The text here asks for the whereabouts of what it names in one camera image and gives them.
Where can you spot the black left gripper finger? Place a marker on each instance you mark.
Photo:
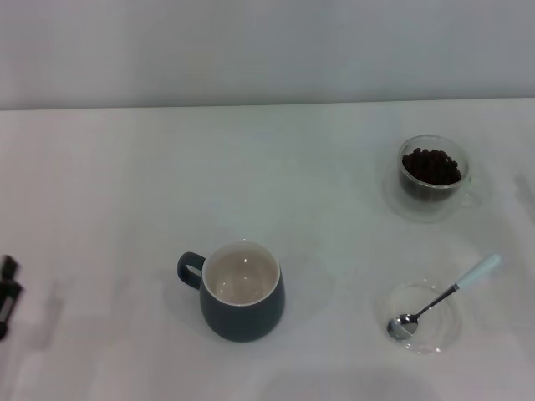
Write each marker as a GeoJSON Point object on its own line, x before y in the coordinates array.
{"type": "Point", "coordinates": [9, 301]}

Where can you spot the coffee beans pile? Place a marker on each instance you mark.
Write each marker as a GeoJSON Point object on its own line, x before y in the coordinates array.
{"type": "Point", "coordinates": [430, 167]}

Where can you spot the clear glass cup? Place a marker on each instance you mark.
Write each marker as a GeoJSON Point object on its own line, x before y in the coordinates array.
{"type": "Point", "coordinates": [422, 190]}

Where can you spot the clear glass saucer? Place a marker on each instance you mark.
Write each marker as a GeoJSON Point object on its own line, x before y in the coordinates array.
{"type": "Point", "coordinates": [439, 334]}
{"type": "Point", "coordinates": [401, 211]}

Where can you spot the dark blue ceramic mug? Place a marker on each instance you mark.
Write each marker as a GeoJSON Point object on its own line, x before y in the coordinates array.
{"type": "Point", "coordinates": [242, 317]}

